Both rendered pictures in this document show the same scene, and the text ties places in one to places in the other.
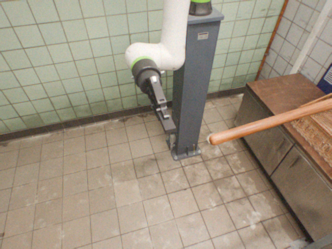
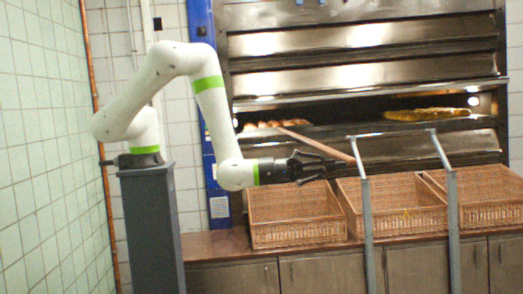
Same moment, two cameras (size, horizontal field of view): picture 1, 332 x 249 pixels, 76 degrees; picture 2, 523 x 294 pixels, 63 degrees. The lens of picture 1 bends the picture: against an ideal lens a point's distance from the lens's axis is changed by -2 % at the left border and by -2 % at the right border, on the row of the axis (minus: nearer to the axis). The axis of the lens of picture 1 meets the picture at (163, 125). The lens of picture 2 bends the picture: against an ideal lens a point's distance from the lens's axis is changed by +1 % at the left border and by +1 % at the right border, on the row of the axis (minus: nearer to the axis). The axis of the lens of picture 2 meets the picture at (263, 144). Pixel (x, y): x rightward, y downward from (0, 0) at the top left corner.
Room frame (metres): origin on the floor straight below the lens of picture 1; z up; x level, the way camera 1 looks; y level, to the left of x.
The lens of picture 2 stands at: (0.29, 1.42, 1.45)
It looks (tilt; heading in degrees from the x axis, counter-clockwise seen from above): 6 degrees down; 284
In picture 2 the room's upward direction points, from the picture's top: 5 degrees counter-clockwise
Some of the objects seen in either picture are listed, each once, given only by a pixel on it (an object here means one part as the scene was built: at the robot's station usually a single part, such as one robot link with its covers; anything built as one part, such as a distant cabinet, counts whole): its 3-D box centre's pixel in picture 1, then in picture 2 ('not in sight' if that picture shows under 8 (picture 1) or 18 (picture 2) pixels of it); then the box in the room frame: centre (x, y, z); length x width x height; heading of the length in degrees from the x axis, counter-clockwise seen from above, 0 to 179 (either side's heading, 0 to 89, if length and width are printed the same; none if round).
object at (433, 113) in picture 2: not in sight; (423, 113); (-0.14, -2.15, 1.21); 0.61 x 0.48 x 0.06; 106
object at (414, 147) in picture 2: not in sight; (368, 150); (0.30, -1.56, 1.02); 1.79 x 0.11 x 0.19; 16
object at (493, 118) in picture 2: not in sight; (366, 130); (0.30, -1.59, 1.16); 1.80 x 0.06 x 0.04; 16
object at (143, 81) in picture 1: (152, 87); (289, 169); (0.56, 0.04, 1.20); 0.09 x 0.07 x 0.08; 17
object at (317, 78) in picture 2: not in sight; (363, 74); (0.30, -1.56, 1.54); 1.79 x 0.11 x 0.19; 16
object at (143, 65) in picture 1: (147, 74); (267, 171); (0.63, 0.06, 1.20); 0.12 x 0.06 x 0.09; 107
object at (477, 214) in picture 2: not in sight; (482, 194); (-0.38, -1.48, 0.72); 0.56 x 0.49 x 0.28; 18
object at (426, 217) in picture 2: not in sight; (387, 202); (0.20, -1.32, 0.72); 0.56 x 0.49 x 0.28; 17
